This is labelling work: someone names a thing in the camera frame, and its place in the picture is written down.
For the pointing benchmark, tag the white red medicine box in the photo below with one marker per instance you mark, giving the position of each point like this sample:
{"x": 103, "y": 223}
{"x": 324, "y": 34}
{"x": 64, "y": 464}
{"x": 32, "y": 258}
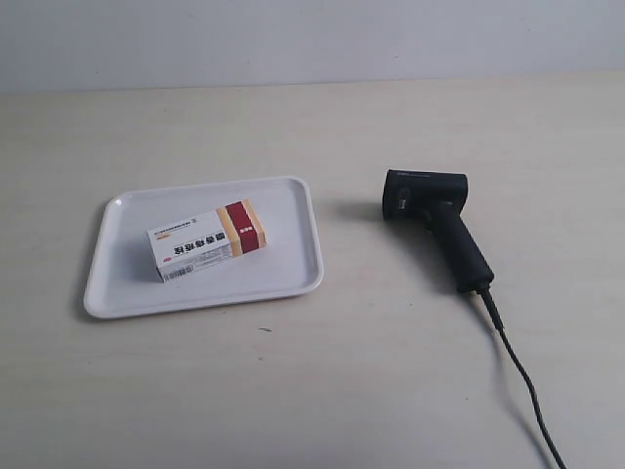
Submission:
{"x": 201, "y": 241}

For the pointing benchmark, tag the black handheld barcode scanner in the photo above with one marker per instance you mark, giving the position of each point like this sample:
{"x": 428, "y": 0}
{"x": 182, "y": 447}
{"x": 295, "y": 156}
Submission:
{"x": 436, "y": 200}

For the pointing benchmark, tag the white plastic tray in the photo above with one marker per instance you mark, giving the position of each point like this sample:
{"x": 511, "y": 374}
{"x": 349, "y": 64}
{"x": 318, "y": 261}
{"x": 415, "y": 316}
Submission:
{"x": 123, "y": 281}

